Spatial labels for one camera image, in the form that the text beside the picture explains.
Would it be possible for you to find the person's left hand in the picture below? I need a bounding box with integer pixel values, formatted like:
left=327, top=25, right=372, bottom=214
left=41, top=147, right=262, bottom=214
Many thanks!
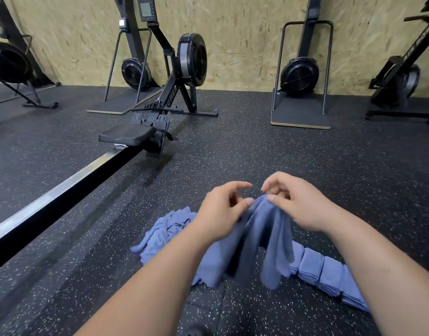
left=192, top=180, right=255, bottom=245

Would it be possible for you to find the black fan bike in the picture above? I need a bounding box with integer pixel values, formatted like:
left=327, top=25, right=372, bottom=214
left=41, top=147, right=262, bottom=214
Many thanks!
left=0, top=0, right=62, bottom=110

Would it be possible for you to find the black upright exercise machine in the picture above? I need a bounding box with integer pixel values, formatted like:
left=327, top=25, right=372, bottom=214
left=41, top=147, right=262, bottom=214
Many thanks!
left=365, top=0, right=429, bottom=125

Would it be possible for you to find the blue towel pile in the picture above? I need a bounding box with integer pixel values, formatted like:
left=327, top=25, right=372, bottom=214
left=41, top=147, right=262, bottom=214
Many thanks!
left=129, top=206, right=203, bottom=267

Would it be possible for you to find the blue towel with wave print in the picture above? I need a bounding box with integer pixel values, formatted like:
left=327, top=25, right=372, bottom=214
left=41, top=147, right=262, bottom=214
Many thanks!
left=339, top=266, right=370, bottom=313
left=193, top=194, right=297, bottom=290

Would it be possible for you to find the black ski trainer wooden-edged platform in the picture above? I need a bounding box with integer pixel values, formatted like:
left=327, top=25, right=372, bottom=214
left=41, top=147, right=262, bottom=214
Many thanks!
left=270, top=0, right=335, bottom=130

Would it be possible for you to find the person's right forearm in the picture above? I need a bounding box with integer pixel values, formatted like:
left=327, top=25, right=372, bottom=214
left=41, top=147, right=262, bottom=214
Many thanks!
left=325, top=210, right=429, bottom=336

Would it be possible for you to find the black rowing machine with rail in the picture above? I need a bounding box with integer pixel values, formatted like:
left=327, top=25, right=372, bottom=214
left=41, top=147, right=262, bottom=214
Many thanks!
left=0, top=0, right=220, bottom=274

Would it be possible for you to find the black ski trainer grey platform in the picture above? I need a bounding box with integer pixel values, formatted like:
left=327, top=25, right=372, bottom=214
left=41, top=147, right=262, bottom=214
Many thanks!
left=86, top=0, right=163, bottom=115

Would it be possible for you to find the person's right hand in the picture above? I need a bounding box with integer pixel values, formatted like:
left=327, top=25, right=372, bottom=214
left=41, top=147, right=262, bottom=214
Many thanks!
left=261, top=171, right=341, bottom=235

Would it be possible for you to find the plain blue towel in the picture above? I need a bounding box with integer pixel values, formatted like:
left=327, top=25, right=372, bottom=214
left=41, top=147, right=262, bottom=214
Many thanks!
left=317, top=256, right=346, bottom=299
left=297, top=247, right=326, bottom=285

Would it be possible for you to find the person's left forearm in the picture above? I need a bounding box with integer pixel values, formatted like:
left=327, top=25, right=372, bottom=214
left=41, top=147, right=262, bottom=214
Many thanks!
left=75, top=231, right=222, bottom=336

